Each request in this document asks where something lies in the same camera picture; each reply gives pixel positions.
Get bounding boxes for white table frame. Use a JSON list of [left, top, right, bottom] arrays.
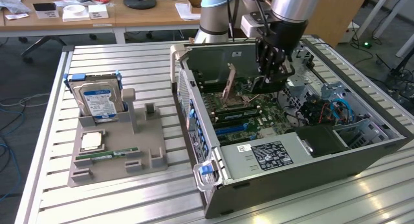
[[353, 0, 414, 57]]

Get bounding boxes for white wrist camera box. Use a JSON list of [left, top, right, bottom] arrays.
[[240, 14, 272, 37]]

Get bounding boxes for white box with black lid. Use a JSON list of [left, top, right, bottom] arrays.
[[31, 2, 59, 19]]

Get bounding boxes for green RAM stick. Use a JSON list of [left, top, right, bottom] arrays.
[[75, 147, 140, 161]]

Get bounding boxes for blue data wire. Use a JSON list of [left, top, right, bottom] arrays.
[[329, 97, 356, 125]]

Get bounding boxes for metal drive cage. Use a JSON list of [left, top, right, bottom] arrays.
[[284, 48, 325, 108]]

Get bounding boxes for installed labelled RAM stick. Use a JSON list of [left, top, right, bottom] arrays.
[[213, 109, 261, 122]]

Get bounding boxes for black office chair base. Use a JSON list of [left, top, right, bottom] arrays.
[[18, 33, 98, 64]]

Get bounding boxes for grey power supply with label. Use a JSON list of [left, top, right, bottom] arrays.
[[214, 133, 312, 180]]

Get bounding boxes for CPU socket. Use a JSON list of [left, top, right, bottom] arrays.
[[218, 90, 248, 111]]

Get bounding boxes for green motherboard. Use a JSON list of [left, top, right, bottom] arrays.
[[193, 72, 300, 147]]

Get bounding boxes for silver CPU chip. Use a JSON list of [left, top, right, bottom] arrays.
[[79, 133, 106, 152]]

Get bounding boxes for black round lamp base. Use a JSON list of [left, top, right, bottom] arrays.
[[122, 0, 158, 10]]

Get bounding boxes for graphics card with metal bracket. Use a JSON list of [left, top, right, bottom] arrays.
[[221, 63, 289, 102]]

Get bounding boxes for wooden cabinet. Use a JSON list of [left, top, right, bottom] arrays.
[[303, 0, 372, 48]]

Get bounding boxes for white box with red button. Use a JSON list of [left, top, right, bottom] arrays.
[[344, 21, 361, 44]]

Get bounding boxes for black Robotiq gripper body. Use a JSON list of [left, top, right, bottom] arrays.
[[266, 19, 308, 57]]

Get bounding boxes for stack of white papers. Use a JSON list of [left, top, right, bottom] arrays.
[[173, 2, 202, 21]]

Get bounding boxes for plain white box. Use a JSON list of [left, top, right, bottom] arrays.
[[86, 4, 108, 20]]

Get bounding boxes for clear plastic bags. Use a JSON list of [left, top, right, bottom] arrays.
[[0, 0, 33, 14]]

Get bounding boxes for wooden desk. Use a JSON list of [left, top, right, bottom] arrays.
[[0, 0, 293, 38]]

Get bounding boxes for grey parts rack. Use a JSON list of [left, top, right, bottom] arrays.
[[66, 88, 169, 188]]

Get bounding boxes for grey metal disk bay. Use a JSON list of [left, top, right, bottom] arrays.
[[332, 117, 391, 149]]

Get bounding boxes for blue expansion slot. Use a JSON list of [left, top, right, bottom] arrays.
[[214, 125, 249, 135]]

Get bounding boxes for blue floor cable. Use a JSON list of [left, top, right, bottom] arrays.
[[0, 107, 25, 200]]

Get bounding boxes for hard disk in blue caddy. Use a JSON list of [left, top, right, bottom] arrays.
[[62, 70, 125, 124]]

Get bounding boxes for open dark grey PC case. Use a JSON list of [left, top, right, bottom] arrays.
[[169, 38, 414, 220]]

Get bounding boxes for red data wire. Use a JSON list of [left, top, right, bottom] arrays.
[[317, 101, 327, 124]]

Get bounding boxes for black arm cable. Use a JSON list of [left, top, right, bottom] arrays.
[[225, 0, 274, 42]]

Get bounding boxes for white floor cable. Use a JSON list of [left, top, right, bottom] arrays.
[[0, 93, 49, 108]]

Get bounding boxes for red and white card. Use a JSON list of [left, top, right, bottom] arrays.
[[3, 13, 30, 20]]

